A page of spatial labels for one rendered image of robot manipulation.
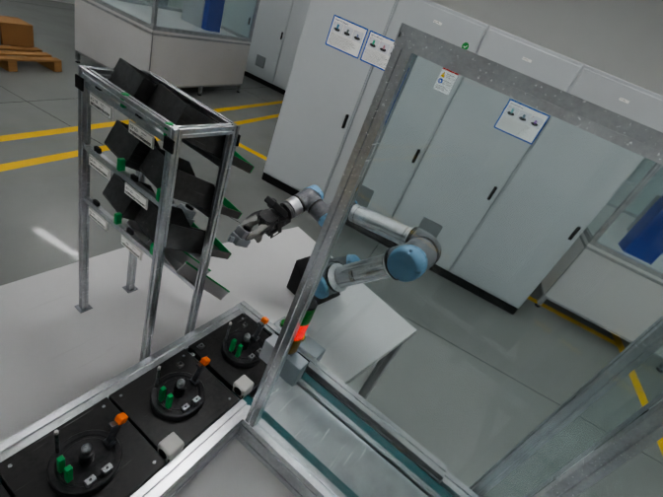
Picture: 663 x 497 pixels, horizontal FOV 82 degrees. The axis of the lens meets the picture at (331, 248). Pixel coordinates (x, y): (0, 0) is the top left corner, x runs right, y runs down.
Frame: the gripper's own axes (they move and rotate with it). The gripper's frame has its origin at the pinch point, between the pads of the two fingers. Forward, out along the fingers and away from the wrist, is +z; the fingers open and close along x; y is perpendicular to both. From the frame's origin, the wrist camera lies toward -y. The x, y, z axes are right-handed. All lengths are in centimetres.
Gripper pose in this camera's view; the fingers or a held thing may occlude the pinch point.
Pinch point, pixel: (244, 232)
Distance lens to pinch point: 138.0
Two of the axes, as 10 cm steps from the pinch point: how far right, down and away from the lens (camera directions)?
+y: -0.5, 6.3, 7.8
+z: -7.3, 5.1, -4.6
